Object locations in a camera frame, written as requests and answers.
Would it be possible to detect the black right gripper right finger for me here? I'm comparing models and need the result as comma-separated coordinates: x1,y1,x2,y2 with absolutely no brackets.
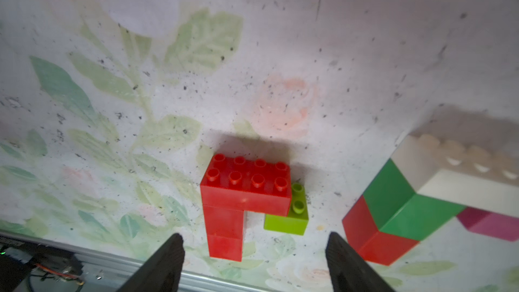
325,232,394,292

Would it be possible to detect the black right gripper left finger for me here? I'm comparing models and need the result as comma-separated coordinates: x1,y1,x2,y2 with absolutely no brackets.
117,233,185,292

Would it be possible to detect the red square lego brick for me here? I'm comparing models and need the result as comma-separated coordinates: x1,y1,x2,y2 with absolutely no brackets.
208,235,243,262

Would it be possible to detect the lime green lego brick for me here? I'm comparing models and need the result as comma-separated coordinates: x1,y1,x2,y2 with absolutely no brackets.
264,182,309,235

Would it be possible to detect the dark green lego brick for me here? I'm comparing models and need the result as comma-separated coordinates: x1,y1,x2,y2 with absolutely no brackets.
363,159,466,241

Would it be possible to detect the small red lego brick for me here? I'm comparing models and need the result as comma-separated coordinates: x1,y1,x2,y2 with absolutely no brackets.
203,205,245,239

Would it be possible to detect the long red lego brick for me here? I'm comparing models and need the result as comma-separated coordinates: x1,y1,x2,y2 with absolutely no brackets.
200,154,292,216

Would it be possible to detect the white lego brick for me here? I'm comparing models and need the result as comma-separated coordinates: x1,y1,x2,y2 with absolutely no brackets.
391,134,518,218

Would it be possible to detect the magenta lego brick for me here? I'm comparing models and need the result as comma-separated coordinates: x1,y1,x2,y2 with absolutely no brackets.
457,207,518,242

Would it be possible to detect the aluminium front rail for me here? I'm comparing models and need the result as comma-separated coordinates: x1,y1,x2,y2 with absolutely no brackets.
1,231,263,291

